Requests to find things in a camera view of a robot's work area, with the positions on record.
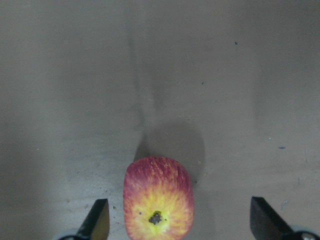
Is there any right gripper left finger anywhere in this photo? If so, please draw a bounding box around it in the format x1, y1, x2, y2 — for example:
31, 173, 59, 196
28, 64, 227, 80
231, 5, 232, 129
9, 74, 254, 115
75, 198, 110, 240

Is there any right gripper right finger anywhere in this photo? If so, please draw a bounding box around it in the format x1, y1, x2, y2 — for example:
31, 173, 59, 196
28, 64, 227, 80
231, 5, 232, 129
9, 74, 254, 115
250, 196, 320, 240

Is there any red yellow apple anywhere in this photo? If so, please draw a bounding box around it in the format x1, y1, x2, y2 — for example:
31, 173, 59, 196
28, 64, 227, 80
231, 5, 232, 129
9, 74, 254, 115
123, 156, 195, 240

